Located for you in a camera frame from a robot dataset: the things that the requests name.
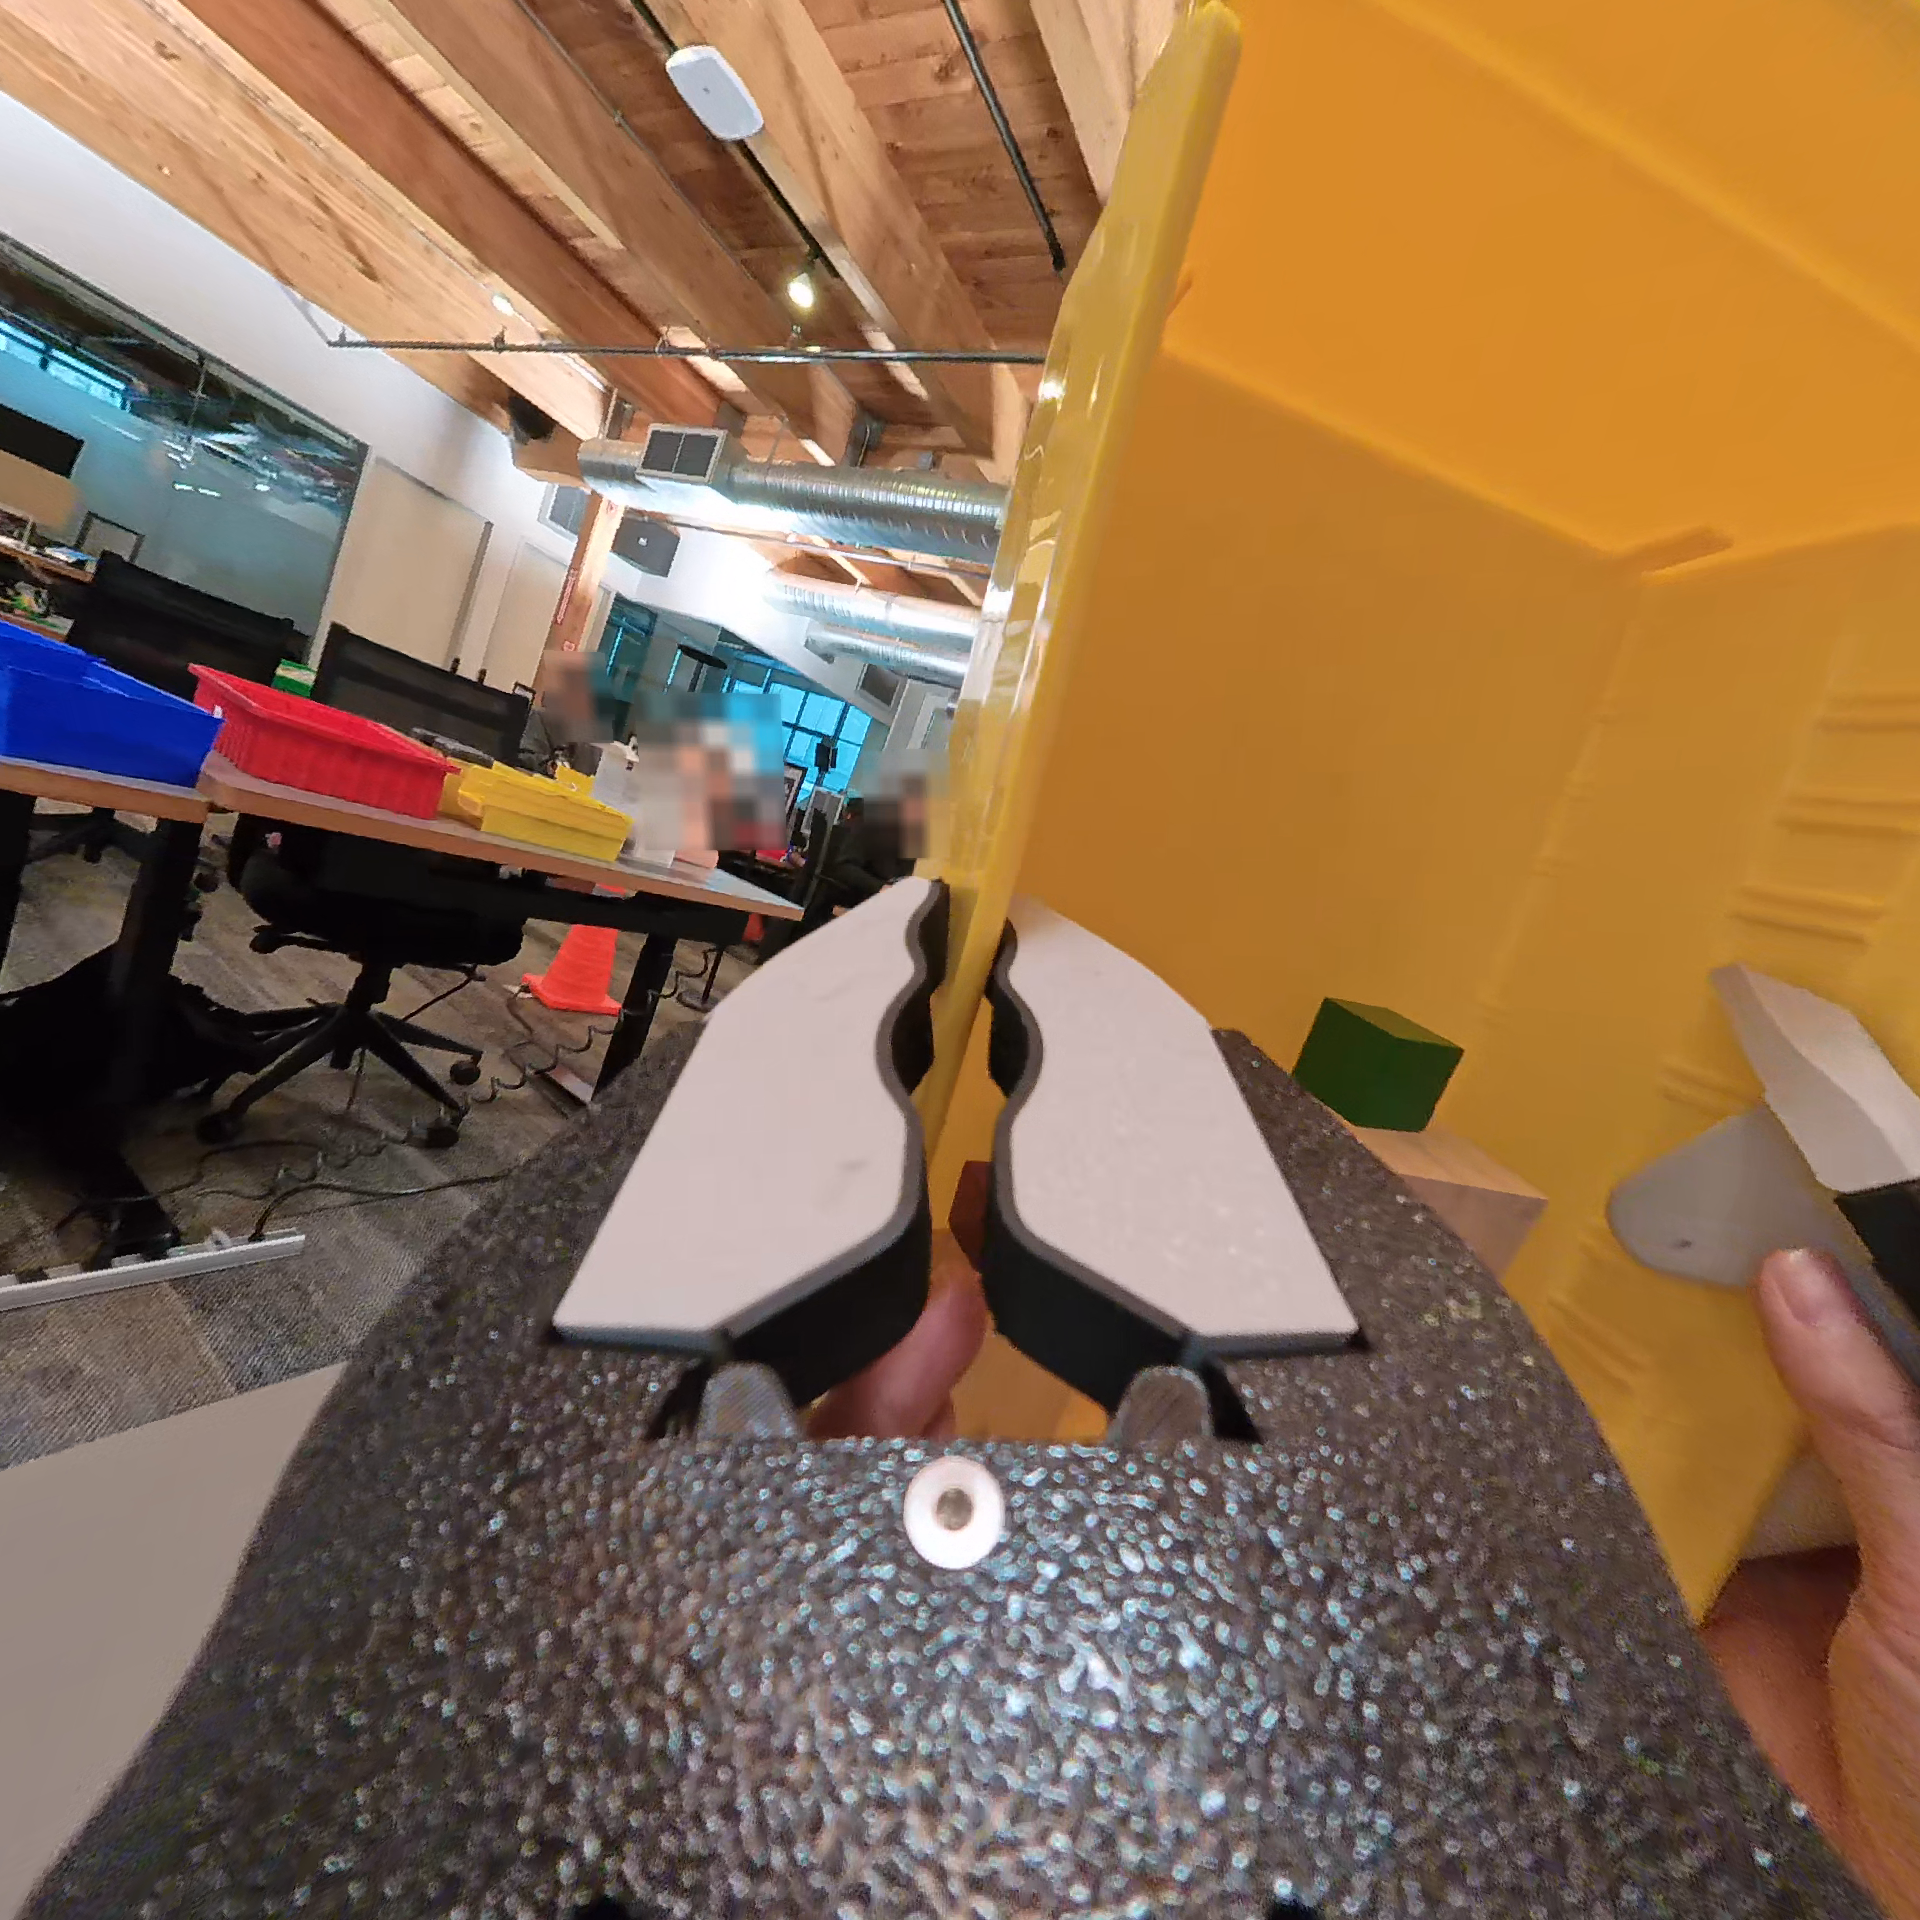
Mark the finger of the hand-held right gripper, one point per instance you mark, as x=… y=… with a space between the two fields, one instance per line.
x=1829 y=1095
x=1711 y=1208

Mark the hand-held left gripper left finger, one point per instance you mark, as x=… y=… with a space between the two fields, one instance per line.
x=750 y=1184

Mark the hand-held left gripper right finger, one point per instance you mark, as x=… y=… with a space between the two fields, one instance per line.
x=1155 y=1184

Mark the pile of wooden cubes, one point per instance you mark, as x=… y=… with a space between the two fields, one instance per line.
x=1373 y=1066

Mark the yellow plastic box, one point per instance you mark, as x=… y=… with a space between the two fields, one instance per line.
x=1349 y=600

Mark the person's left hand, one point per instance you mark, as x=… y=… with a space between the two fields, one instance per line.
x=915 y=1366

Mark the orange traffic cone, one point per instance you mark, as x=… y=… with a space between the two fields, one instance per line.
x=580 y=974

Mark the clear plastic container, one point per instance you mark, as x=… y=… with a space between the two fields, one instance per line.
x=639 y=804

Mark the yellow plastic tray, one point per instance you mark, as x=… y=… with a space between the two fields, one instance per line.
x=540 y=818

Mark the desk with black legs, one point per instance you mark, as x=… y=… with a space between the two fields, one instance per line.
x=451 y=849

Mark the black office chair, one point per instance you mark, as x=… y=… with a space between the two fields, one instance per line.
x=165 y=623
x=406 y=698

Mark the red plastic bin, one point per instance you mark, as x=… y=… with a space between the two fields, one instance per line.
x=323 y=757

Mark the white power strip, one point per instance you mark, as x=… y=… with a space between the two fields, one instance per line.
x=150 y=1271

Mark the blue plastic bin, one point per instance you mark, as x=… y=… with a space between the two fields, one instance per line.
x=91 y=721

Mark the ceiling spot light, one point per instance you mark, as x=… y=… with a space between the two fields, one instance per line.
x=805 y=284

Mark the black ceiling pipe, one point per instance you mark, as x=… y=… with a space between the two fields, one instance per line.
x=1013 y=150

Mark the silver air duct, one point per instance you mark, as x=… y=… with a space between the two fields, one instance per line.
x=839 y=504
x=885 y=623

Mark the black wall speaker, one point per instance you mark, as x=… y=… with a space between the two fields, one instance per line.
x=646 y=540

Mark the white wall panel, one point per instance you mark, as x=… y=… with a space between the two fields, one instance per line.
x=406 y=570

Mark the glass partition wall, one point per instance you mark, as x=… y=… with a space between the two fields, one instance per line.
x=181 y=464

